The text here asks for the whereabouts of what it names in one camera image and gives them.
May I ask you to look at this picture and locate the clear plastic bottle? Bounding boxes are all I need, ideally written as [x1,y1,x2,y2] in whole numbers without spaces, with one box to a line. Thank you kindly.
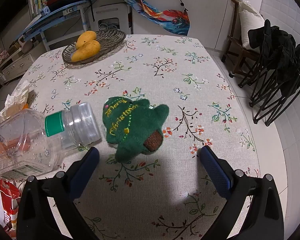
[0,102,102,180]

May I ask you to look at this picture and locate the dark wicker basket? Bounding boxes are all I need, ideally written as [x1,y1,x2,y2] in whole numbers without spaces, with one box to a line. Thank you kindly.
[62,29,127,65]

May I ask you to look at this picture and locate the blue desk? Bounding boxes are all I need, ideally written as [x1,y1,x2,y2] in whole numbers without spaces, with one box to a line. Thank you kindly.
[15,0,99,52]

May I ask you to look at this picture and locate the wooden chair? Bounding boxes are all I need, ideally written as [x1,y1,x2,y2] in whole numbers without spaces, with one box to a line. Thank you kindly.
[221,0,262,78]

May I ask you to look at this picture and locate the black folding chairs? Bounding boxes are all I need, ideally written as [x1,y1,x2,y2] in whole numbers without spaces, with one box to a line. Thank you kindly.
[239,19,300,127]

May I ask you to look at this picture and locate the white pillow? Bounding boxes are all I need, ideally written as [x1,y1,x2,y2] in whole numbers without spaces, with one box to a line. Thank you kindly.
[232,0,265,49]

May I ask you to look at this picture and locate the red white carton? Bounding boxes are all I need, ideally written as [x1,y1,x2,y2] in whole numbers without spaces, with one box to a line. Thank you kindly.
[0,179,22,232]

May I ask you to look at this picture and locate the yellow mango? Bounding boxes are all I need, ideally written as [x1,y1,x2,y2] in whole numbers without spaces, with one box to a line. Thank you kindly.
[76,30,97,49]
[71,40,101,62]

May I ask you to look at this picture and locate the colourful printed cloth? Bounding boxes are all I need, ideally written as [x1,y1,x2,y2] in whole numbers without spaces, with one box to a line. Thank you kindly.
[117,0,191,37]

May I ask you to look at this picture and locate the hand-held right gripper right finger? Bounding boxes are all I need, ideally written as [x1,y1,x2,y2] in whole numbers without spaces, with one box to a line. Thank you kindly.
[199,145,284,240]

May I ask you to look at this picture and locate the white tissue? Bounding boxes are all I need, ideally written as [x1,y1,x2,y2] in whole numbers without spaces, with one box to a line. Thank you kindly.
[0,79,32,124]

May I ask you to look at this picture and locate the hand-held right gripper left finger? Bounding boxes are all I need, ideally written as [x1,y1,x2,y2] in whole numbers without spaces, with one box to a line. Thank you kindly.
[16,147,100,240]

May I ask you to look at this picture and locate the pale handled jug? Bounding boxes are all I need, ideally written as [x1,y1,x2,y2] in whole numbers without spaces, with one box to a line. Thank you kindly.
[17,36,33,53]

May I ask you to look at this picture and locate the white plastic stool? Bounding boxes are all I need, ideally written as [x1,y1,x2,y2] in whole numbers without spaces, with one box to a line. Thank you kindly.
[90,3,133,34]

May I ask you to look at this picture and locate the row of books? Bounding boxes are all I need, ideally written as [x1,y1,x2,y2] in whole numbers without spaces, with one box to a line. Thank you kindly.
[29,0,55,15]

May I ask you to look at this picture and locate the floral tablecloth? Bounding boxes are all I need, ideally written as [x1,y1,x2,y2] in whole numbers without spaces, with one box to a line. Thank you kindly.
[0,34,262,240]

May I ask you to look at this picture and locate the white drawer cabinet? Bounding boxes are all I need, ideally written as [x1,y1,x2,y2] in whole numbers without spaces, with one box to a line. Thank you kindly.
[0,51,35,84]

